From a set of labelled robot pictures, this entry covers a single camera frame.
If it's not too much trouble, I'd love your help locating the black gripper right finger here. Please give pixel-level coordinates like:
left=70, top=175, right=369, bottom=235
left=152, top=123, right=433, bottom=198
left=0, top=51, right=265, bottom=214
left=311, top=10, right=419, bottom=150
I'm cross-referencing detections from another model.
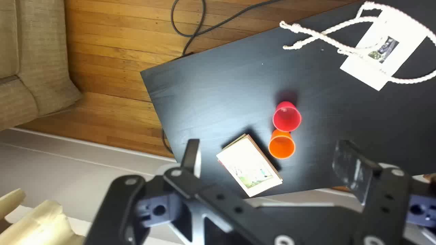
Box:
left=332, top=139, right=436, bottom=245

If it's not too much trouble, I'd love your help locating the white rope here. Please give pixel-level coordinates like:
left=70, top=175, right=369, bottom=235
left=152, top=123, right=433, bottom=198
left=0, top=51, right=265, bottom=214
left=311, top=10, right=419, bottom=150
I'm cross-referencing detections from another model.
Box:
left=279, top=2, right=436, bottom=86

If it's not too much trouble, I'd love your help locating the white flat card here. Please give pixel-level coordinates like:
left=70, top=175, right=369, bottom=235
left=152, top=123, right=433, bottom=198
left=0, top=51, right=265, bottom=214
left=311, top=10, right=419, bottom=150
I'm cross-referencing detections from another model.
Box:
left=340, top=3, right=433, bottom=93

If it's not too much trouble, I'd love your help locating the beige sofa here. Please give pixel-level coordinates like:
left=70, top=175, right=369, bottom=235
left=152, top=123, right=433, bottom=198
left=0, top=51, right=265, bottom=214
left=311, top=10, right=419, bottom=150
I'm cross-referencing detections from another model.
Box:
left=0, top=0, right=85, bottom=134

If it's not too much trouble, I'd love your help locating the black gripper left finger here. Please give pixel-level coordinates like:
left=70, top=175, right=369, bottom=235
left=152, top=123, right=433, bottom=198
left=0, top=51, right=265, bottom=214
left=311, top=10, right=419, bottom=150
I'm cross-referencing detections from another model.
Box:
left=85, top=139, right=216, bottom=245

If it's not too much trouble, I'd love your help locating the white printed card box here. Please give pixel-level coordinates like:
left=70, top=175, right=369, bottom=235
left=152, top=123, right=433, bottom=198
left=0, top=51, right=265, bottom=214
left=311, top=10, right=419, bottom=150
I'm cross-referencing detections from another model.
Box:
left=216, top=134, right=284, bottom=199

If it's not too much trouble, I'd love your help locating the red plastic cup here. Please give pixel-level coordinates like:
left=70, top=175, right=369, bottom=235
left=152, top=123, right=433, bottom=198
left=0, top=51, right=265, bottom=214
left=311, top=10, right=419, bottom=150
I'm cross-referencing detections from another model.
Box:
left=272, top=100, right=304, bottom=134

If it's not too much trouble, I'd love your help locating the black floor cable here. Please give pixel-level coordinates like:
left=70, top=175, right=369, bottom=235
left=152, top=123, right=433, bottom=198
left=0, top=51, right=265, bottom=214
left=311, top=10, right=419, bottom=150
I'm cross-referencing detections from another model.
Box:
left=171, top=0, right=284, bottom=59

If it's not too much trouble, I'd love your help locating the orange plastic cup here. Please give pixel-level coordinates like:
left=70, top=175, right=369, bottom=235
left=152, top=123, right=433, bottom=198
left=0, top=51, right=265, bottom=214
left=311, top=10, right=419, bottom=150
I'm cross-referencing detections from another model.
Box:
left=268, top=130, right=298, bottom=161

